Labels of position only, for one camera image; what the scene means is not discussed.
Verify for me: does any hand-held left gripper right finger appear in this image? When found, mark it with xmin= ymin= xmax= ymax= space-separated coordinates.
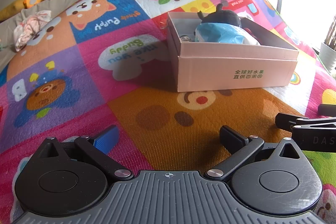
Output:
xmin=206 ymin=125 xmax=305 ymax=180

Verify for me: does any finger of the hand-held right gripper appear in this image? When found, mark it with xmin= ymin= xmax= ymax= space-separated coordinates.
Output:
xmin=275 ymin=112 xmax=336 ymax=133
xmin=318 ymin=103 xmax=336 ymax=116

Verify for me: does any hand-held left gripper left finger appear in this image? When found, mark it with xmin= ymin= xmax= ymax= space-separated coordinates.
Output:
xmin=33 ymin=126 xmax=133 ymax=180

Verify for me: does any pink cardboard box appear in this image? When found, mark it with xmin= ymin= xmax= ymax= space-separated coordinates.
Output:
xmin=167 ymin=11 xmax=300 ymax=93

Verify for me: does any blue tissue pack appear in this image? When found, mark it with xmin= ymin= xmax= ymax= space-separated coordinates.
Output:
xmin=194 ymin=21 xmax=261 ymax=45

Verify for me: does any black plush toy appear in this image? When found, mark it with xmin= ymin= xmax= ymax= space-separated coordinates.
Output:
xmin=197 ymin=3 xmax=242 ymax=28

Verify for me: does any white plant pot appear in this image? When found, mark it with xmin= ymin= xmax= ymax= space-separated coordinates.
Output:
xmin=319 ymin=42 xmax=336 ymax=73

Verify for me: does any colourful printed play mat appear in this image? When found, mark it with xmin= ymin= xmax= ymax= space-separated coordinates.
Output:
xmin=0 ymin=0 xmax=336 ymax=224

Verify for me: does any patterned clothes pile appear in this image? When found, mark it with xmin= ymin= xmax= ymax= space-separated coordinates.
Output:
xmin=13 ymin=10 xmax=53 ymax=52

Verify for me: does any yellow long pillow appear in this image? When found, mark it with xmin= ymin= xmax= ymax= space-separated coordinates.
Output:
xmin=0 ymin=0 xmax=27 ymax=21

